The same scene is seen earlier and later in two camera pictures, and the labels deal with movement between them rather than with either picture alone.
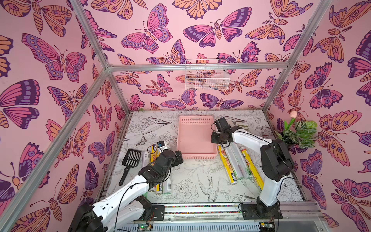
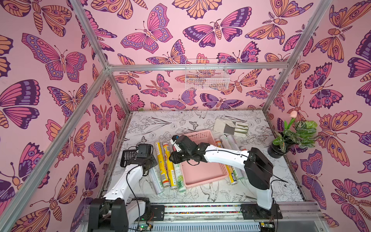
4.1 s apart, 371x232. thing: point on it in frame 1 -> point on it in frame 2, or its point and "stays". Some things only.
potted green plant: [302, 131] stays
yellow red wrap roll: [227, 165] stays
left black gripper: [175, 162] -> [153, 160]
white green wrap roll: [167, 185] -> [179, 177]
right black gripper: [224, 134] -> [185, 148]
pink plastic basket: [194, 137] -> [195, 172]
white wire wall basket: [205, 74] stays
